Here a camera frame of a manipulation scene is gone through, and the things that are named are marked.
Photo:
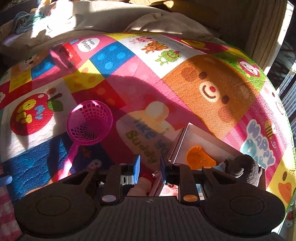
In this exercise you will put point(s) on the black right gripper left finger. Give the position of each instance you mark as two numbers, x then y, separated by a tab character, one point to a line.
119	175

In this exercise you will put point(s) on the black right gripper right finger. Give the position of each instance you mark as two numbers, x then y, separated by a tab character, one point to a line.
180	175

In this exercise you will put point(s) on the black plush toy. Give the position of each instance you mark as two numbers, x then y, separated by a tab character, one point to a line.
245	169

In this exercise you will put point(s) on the orange toy piece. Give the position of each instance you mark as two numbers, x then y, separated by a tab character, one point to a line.
197	158

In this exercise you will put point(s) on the white cardboard box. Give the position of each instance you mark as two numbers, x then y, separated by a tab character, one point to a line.
192	136

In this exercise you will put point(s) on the pink toy strainer scoop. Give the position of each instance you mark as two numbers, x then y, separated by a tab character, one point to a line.
87	124

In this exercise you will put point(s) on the colourful cartoon play mat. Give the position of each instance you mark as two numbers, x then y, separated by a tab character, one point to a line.
154	86

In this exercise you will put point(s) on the beige blanket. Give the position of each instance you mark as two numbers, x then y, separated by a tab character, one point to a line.
68	20

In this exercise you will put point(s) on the beige curtain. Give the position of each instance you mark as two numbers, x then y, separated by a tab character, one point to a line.
268	29

